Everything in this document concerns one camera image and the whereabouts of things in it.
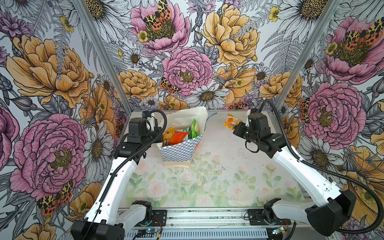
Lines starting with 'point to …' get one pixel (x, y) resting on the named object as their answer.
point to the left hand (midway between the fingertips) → (161, 135)
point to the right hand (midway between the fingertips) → (234, 131)
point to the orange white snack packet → (167, 135)
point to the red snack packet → (179, 137)
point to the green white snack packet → (188, 129)
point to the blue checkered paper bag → (180, 155)
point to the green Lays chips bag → (195, 129)
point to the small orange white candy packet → (231, 121)
